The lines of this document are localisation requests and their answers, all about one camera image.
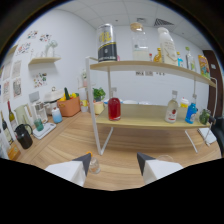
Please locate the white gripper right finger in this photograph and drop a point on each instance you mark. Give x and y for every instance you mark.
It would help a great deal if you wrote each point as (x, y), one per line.
(158, 168)

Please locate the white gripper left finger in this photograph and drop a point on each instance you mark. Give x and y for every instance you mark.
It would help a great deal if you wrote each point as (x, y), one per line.
(70, 170)

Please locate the small bottle with orange cap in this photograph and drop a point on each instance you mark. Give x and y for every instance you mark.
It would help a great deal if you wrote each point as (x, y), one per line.
(94, 165)

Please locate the blue liquid bottle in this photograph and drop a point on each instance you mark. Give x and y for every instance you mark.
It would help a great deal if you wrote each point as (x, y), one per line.
(191, 113)

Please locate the white milk bottle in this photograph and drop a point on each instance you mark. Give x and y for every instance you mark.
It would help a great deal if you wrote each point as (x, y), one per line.
(167, 46)

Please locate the clear jar with wooden lid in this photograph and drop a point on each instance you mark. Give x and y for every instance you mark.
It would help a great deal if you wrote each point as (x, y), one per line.
(139, 45)

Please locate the green cup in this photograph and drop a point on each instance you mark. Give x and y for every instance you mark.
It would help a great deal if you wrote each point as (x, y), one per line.
(39, 125)

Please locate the yellow cup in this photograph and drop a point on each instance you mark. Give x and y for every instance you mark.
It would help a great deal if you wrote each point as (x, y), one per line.
(99, 108)

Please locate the white kitchen scale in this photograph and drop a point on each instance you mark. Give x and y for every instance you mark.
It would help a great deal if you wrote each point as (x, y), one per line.
(45, 130)

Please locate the white-framed wooden two-tier rack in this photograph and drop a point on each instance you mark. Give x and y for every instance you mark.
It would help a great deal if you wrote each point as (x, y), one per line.
(146, 116)

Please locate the white notebook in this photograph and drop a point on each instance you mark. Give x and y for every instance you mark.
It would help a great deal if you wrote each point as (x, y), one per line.
(206, 136)

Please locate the clear bottle with red label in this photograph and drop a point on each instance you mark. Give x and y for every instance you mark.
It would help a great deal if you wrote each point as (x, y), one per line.
(172, 111)

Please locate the orange pot with utensils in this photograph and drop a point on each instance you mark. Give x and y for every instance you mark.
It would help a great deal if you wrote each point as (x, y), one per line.
(69, 106)

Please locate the black armchair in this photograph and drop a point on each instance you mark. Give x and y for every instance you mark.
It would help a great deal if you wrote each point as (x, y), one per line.
(218, 135)

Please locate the red liquid bottle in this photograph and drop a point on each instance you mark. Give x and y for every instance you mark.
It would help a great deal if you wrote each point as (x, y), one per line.
(114, 110)

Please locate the dark wine bottle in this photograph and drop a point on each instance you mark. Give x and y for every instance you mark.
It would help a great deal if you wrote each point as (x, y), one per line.
(6, 131)
(12, 118)

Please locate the white lidded pot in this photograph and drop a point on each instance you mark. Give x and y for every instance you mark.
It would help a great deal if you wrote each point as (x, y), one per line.
(53, 97)

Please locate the green potted plant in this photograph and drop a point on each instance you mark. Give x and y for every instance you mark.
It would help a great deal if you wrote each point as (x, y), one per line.
(99, 94)

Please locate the brown door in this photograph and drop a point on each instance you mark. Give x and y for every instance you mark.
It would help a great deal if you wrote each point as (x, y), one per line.
(213, 86)

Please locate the slim blue bottle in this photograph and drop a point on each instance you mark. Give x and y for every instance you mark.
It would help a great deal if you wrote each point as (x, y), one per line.
(180, 60)

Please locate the clear bottle with green cap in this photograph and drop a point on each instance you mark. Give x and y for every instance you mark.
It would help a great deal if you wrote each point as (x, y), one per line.
(190, 61)

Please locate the round golden bottle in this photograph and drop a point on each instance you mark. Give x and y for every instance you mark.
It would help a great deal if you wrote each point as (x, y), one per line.
(158, 56)

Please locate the white vase ornament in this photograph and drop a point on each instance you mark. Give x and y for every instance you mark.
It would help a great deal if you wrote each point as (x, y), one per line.
(50, 49)

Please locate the black and yellow can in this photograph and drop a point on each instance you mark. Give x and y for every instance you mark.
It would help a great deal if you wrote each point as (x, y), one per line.
(107, 43)

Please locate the ceiling air vent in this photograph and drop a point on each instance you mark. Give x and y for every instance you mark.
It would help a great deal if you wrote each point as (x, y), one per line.
(163, 22)

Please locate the colourful sticker wall picture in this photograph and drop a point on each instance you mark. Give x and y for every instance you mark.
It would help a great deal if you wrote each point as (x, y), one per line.
(40, 80)

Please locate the wooden wall shelf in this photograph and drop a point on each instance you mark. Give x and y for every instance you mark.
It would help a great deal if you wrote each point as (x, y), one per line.
(44, 60)

